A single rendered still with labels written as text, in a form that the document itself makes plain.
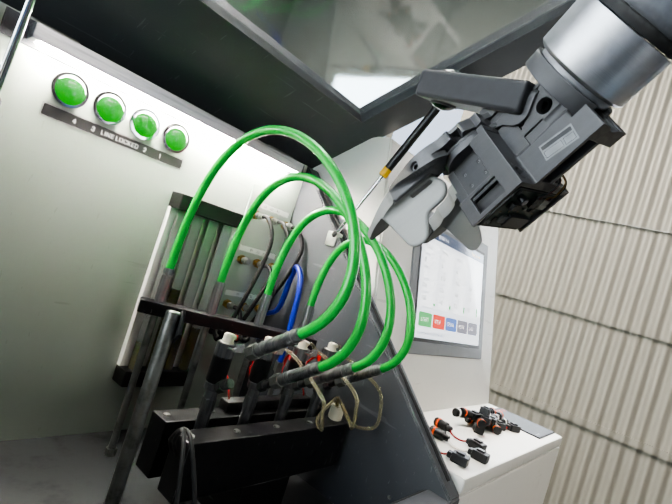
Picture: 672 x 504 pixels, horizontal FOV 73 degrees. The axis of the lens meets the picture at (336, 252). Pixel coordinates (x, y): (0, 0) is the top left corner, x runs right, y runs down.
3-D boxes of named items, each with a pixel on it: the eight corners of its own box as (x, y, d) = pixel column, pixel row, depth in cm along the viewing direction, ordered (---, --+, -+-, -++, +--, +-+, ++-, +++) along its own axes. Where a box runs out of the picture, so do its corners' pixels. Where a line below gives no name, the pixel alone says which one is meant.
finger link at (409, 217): (371, 271, 41) (458, 209, 37) (348, 219, 43) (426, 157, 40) (389, 277, 43) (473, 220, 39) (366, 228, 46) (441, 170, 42)
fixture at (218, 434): (153, 559, 58) (190, 442, 58) (119, 513, 64) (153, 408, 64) (323, 502, 84) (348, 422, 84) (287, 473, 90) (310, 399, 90)
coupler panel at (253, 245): (217, 329, 94) (263, 186, 95) (208, 324, 97) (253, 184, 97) (263, 333, 104) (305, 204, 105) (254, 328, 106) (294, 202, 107)
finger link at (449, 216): (442, 277, 48) (486, 221, 40) (418, 232, 50) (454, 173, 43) (466, 272, 49) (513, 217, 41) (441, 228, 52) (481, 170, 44)
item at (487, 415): (489, 443, 100) (496, 419, 100) (446, 421, 107) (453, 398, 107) (520, 433, 117) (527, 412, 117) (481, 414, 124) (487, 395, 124)
